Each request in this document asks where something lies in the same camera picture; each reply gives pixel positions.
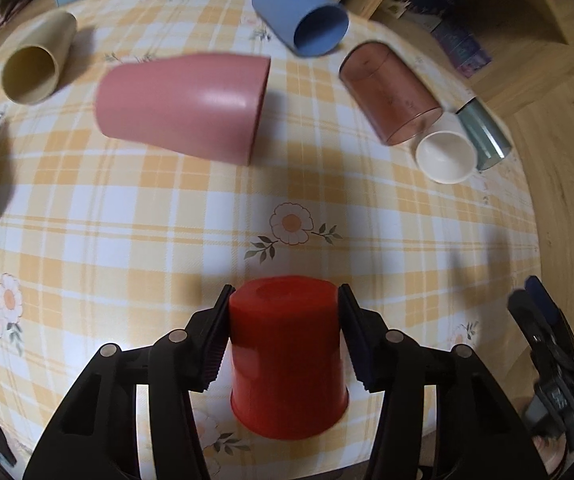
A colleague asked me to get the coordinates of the red plastic cup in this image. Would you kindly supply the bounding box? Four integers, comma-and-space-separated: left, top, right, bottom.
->
229, 275, 349, 440

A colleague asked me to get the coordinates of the teal translucent cup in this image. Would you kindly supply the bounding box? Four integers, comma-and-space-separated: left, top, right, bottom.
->
456, 98, 513, 171

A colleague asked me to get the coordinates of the white plastic cup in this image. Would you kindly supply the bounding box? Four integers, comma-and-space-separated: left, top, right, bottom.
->
414, 112, 478, 185

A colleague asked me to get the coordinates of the brown translucent cup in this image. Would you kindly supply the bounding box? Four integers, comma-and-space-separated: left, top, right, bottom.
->
339, 41, 444, 145

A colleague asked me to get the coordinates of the blue plastic cup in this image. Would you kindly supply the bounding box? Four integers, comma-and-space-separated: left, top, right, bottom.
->
251, 0, 349, 58

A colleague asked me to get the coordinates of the pink plastic cup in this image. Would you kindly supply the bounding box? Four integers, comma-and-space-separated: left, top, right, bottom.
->
95, 52, 271, 166

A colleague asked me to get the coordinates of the beige plastic cup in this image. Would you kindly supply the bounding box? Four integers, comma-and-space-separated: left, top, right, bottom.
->
0, 11, 78, 105

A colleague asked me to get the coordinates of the yellow plaid tablecloth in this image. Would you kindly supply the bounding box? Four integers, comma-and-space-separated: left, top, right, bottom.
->
0, 0, 540, 477

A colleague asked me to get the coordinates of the purple small box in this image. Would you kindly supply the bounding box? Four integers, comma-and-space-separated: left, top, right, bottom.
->
430, 21, 492, 78

